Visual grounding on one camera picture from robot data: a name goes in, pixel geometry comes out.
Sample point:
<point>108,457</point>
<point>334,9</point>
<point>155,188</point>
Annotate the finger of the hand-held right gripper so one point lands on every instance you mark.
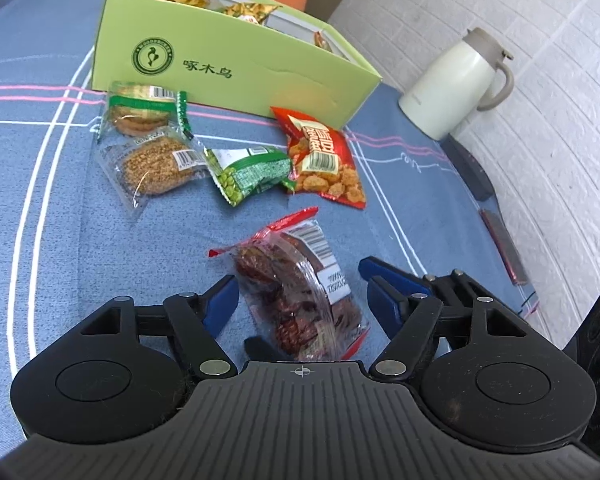
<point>390,272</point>

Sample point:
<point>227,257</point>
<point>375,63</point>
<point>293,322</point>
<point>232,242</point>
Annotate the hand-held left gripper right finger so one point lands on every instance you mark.
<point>387,310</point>

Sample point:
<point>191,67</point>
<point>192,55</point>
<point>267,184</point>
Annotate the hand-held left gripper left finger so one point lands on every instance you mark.
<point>220,305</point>

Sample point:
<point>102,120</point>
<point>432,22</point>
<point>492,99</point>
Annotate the clear red-edged dates packet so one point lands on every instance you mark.
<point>290,300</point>

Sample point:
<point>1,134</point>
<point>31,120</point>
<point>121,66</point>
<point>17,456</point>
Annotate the green cardboard box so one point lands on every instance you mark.
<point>260,75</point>

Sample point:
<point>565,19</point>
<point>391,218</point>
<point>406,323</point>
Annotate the phone with red case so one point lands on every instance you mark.
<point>505,247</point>

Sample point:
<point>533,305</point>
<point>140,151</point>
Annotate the black rectangular device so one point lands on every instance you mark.
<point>472,170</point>

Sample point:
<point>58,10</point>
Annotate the red bean snack packet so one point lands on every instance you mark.
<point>320,160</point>

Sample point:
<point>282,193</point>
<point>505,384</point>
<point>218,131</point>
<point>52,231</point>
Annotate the green pea snack packet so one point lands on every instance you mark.
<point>250,175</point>

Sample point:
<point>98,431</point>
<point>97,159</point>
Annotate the clear sesame cookie packet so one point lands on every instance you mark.
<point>150,170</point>

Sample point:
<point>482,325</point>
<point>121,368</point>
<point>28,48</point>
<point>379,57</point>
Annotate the blue checked tablecloth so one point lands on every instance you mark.
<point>55,240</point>

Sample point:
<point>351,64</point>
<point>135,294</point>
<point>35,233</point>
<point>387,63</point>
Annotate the white thermos jug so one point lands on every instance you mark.
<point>445,85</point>

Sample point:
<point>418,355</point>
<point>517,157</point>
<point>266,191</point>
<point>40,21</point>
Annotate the green-edged cookie packet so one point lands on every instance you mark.
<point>140,110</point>

